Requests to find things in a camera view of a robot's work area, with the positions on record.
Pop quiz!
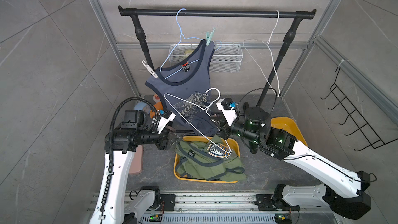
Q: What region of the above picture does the navy blue tank top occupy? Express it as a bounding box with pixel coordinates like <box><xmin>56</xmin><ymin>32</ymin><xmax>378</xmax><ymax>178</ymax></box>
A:
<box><xmin>145</xmin><ymin>40</ymin><xmax>218</xmax><ymax>136</ymax></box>

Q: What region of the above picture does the white clothespin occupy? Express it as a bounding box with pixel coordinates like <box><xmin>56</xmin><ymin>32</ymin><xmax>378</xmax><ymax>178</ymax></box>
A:
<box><xmin>142</xmin><ymin>60</ymin><xmax>158</xmax><ymax>78</ymax></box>

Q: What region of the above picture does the green clothespin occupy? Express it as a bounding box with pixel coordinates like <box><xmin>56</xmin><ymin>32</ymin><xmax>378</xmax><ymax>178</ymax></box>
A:
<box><xmin>206</xmin><ymin>28</ymin><xmax>215</xmax><ymax>46</ymax></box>

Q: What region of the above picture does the light blue wire hanger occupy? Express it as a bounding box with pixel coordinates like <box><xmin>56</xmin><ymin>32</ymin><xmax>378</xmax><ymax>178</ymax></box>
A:
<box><xmin>160</xmin><ymin>8</ymin><xmax>222</xmax><ymax>71</ymax></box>

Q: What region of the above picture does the green tank top printed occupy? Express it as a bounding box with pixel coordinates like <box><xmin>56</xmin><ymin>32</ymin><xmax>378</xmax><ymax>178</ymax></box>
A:
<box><xmin>207</xmin><ymin>143</ymin><xmax>232</xmax><ymax>159</ymax></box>

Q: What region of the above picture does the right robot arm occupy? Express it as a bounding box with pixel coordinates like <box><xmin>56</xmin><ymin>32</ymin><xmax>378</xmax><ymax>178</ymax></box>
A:
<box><xmin>212</xmin><ymin>95</ymin><xmax>373</xmax><ymax>220</ymax></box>

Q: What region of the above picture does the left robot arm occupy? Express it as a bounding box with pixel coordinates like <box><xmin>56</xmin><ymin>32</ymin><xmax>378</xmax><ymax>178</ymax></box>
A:
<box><xmin>89</xmin><ymin>97</ymin><xmax>176</xmax><ymax>224</ymax></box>

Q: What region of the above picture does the large yellow tray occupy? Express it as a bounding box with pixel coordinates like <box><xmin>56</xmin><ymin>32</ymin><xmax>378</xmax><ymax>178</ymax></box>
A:
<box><xmin>173</xmin><ymin>135</ymin><xmax>241</xmax><ymax>184</ymax></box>

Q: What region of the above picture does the pink rectangular block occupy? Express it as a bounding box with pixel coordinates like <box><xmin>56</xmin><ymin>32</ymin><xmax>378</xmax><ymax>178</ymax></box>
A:
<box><xmin>129</xmin><ymin>145</ymin><xmax>144</xmax><ymax>175</ymax></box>

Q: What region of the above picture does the orange toy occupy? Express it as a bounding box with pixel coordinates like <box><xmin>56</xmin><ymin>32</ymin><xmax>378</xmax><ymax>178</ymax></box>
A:
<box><xmin>150</xmin><ymin>94</ymin><xmax>163</xmax><ymax>118</ymax></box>

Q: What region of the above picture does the small yellow bin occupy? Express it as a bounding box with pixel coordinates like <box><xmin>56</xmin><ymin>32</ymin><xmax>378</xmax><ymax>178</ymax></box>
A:
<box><xmin>271</xmin><ymin>117</ymin><xmax>308</xmax><ymax>146</ymax></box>

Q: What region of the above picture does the black clothes rack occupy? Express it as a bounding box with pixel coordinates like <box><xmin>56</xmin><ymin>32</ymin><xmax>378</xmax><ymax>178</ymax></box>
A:
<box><xmin>118</xmin><ymin>6</ymin><xmax>317</xmax><ymax>107</ymax></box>

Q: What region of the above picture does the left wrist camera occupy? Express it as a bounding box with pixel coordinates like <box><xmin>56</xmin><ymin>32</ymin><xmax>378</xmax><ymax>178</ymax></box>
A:
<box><xmin>154</xmin><ymin>110</ymin><xmax>176</xmax><ymax>134</ymax></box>

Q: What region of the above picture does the metal base rail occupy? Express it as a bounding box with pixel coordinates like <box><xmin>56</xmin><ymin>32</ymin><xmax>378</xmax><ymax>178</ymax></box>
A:
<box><xmin>139</xmin><ymin>191</ymin><xmax>351</xmax><ymax>224</ymax></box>

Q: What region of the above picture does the white wire mesh basket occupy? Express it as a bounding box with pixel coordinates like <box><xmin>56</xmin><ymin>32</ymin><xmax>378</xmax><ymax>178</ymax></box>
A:
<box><xmin>168</xmin><ymin>43</ymin><xmax>243</xmax><ymax>73</ymax></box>

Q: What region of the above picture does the black wall hook rack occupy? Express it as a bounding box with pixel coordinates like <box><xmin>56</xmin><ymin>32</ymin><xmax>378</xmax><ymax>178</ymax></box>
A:
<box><xmin>320</xmin><ymin>66</ymin><xmax>398</xmax><ymax>152</ymax></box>

